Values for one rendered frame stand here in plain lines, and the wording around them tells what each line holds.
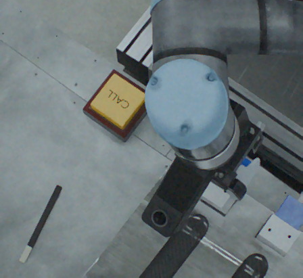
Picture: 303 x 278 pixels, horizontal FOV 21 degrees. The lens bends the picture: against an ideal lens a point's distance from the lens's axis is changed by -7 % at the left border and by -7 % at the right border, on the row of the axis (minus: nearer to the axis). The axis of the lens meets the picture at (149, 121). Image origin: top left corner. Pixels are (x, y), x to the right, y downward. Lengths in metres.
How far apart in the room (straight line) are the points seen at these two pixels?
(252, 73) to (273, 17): 1.12
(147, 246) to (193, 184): 0.23
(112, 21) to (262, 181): 1.05
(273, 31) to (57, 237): 0.56
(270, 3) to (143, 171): 0.50
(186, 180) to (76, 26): 1.32
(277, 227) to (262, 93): 0.84
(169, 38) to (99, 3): 1.44
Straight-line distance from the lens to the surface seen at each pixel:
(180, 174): 0.95
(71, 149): 1.28
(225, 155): 0.89
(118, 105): 1.26
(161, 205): 0.97
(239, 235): 1.16
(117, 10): 2.24
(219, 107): 0.78
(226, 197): 1.10
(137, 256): 1.16
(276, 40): 0.84
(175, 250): 1.16
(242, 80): 1.94
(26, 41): 1.35
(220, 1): 0.83
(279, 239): 1.14
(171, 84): 0.78
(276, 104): 1.94
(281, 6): 0.84
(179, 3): 0.83
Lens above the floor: 2.03
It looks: 73 degrees down
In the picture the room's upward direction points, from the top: 3 degrees counter-clockwise
